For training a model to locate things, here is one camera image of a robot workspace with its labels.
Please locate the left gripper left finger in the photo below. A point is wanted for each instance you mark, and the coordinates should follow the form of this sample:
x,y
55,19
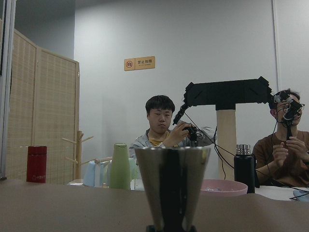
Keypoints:
x,y
150,228

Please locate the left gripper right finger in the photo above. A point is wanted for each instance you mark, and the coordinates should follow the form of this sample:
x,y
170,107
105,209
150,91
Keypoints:
x,y
192,229

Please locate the steel measuring jigger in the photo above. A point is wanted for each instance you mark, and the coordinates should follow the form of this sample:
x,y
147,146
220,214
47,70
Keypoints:
x,y
172,179

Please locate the light blue cup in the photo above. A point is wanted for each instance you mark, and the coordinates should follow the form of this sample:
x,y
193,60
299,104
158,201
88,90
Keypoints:
x,y
92,174

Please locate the wooden cup rack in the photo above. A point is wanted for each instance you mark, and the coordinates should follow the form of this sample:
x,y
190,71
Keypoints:
x,y
77,160

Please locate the pink bowl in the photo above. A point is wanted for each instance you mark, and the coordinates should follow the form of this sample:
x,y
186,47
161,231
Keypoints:
x,y
224,188

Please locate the green tumbler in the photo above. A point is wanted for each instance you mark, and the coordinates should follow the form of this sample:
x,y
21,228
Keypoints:
x,y
120,169

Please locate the black thermos bottle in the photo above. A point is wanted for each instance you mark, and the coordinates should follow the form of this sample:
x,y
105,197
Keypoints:
x,y
244,170

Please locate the person in brown shirt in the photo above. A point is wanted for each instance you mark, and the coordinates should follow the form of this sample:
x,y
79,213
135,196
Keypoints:
x,y
282,160

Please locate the person in grey jacket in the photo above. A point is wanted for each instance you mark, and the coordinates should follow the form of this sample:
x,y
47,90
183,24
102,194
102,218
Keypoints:
x,y
159,111

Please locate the red thermos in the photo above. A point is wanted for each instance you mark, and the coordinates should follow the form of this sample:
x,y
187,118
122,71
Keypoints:
x,y
36,164

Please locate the bamboo folding screen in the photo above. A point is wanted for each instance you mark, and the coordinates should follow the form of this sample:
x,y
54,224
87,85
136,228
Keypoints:
x,y
44,110

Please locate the orange wall sign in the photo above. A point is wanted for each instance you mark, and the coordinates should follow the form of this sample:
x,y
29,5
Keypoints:
x,y
141,63

